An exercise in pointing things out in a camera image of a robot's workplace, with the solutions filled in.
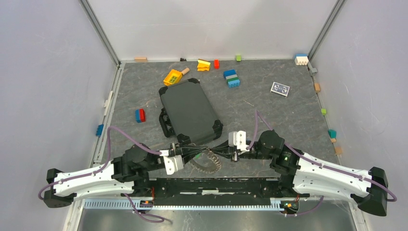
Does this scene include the metal disc keyring with rings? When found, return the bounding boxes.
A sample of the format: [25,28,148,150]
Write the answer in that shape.
[190,151,222,174]

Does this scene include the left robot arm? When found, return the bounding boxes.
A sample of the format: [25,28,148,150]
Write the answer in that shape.
[39,144,207,208]

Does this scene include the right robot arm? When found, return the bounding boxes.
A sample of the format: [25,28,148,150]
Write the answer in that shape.
[210,130,388,217]

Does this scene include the dark grey hard case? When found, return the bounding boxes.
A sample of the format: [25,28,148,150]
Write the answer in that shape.
[158,78,223,145]

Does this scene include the red blue brick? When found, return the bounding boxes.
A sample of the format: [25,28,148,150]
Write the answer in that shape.
[135,108,146,123]

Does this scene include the blue green stacked bricks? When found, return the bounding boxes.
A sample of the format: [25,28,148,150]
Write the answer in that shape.
[223,69,241,88]

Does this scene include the blue playing card box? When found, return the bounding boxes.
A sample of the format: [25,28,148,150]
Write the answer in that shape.
[270,82,290,97]

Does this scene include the yellow toy window block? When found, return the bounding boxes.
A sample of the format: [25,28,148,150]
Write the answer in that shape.
[163,69,183,86]

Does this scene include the wooden peg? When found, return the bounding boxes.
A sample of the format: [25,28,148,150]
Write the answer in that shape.
[181,68,190,75]

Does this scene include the yellow orange wedge blocks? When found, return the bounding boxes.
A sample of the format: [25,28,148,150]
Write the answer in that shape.
[197,59,211,71]

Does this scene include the red small block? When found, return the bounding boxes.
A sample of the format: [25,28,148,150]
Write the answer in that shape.
[214,59,220,69]

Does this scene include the lime green block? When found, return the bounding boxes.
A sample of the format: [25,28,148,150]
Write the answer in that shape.
[321,108,327,116]

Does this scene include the teal block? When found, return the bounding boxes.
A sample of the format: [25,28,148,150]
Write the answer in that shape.
[328,129,337,139]

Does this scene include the orange wooden block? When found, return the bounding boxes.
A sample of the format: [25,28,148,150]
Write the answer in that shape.
[314,83,321,93]

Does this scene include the tan wooden block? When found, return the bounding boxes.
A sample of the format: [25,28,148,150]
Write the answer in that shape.
[134,57,148,63]

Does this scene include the grey brick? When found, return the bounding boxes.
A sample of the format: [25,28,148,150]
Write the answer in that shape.
[307,66,318,76]

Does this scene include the white blue brick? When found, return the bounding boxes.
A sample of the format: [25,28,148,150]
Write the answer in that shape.
[294,53,309,65]

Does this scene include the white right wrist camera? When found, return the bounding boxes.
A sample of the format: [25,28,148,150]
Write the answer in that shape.
[228,130,248,152]

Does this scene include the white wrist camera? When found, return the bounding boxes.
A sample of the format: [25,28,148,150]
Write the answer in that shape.
[160,150,184,175]
[228,130,248,152]

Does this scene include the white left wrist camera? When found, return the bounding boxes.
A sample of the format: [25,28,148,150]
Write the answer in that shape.
[160,150,184,175]

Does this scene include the blue block at left wall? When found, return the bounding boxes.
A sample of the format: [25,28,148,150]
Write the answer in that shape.
[95,124,104,137]

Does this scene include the tan block at right wall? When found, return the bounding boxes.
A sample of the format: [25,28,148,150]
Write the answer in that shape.
[334,146,343,155]

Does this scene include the white cable duct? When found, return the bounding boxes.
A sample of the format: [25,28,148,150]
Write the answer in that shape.
[84,199,284,212]

